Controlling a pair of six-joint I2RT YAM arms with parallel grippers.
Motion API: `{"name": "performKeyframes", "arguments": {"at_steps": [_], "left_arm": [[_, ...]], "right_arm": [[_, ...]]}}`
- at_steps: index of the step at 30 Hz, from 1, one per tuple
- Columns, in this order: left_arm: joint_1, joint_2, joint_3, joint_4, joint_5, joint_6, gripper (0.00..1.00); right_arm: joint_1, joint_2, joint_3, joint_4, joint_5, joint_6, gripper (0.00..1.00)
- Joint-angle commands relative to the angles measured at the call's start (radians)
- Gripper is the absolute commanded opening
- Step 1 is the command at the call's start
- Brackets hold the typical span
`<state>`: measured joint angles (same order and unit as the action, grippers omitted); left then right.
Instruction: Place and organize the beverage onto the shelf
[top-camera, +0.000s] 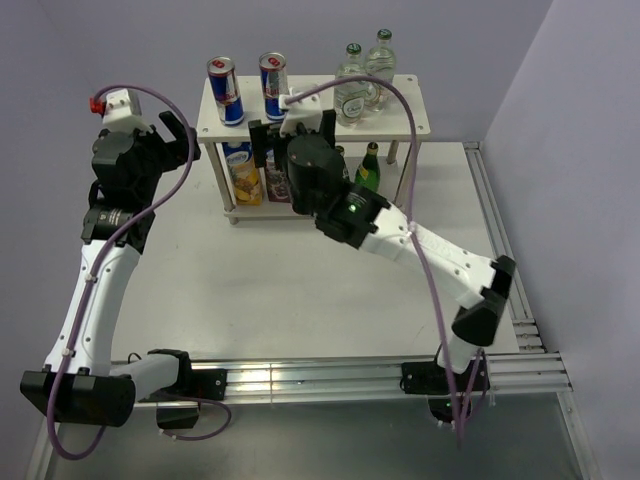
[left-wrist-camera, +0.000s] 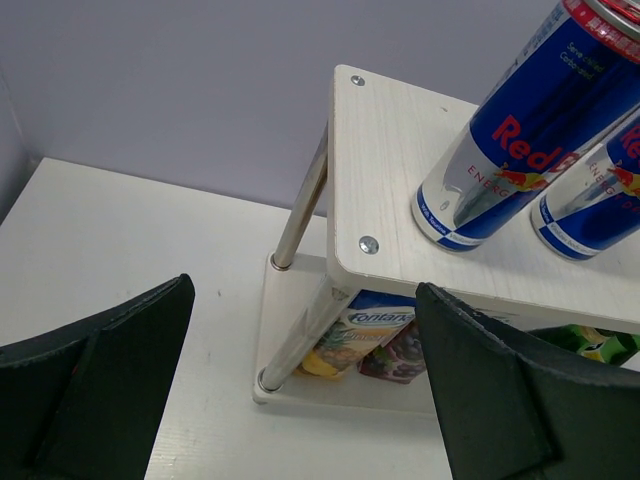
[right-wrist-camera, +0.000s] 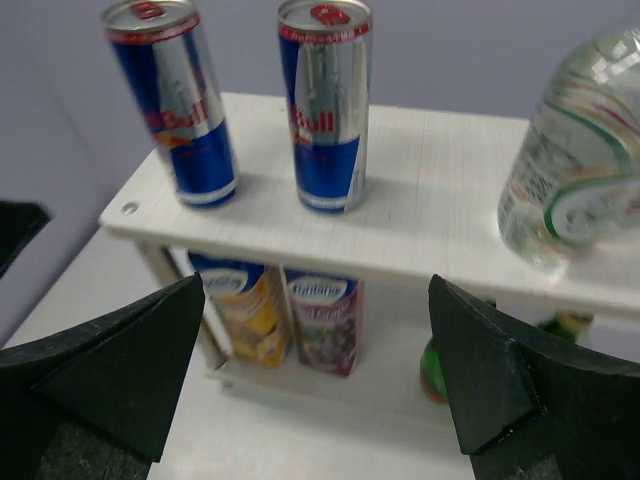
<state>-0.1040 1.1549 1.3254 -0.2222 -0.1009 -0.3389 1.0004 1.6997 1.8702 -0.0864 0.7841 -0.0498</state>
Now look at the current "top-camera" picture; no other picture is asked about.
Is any clear bottle green cap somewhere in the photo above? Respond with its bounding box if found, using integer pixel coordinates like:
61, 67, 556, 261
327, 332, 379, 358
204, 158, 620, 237
334, 43, 369, 126
365, 29, 397, 112

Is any green glass bottle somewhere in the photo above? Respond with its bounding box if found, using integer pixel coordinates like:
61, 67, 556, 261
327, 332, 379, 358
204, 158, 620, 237
354, 142, 381, 192
335, 145, 350, 180

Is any silver blue energy can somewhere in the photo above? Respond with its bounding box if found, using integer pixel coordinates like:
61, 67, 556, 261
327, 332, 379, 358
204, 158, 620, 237
207, 56, 244, 126
259, 52, 289, 121

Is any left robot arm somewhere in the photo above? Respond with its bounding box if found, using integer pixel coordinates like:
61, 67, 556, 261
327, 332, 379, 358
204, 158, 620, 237
20, 111, 200, 427

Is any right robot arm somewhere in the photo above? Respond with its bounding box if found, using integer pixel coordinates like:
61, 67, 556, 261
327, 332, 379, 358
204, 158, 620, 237
249, 112, 515, 390

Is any pineapple juice carton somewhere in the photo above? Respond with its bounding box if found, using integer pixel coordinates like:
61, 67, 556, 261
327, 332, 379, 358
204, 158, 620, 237
222, 142, 263, 206

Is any red grape juice carton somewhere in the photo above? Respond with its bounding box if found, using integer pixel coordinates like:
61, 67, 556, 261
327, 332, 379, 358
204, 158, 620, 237
264, 149, 291, 203

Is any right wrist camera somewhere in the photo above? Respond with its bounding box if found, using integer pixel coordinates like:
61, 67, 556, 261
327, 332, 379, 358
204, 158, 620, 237
279, 87, 323, 138

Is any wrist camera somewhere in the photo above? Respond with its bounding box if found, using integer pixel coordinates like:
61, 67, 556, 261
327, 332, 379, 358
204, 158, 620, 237
279, 87, 323, 138
89, 88, 152, 134

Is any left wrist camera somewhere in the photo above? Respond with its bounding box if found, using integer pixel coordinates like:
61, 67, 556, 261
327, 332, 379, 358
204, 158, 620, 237
89, 88, 152, 134

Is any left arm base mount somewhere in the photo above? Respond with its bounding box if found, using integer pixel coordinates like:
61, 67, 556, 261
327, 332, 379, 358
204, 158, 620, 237
140, 368, 233, 441

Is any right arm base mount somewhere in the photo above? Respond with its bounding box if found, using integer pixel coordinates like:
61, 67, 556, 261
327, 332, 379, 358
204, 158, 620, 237
399, 359, 490, 424

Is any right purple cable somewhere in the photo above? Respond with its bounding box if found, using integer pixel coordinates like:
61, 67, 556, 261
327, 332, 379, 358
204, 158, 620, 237
284, 75, 489, 449

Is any aluminium rail frame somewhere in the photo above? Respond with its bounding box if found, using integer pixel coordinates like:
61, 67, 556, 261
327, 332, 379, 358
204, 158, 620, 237
29, 141, 601, 480

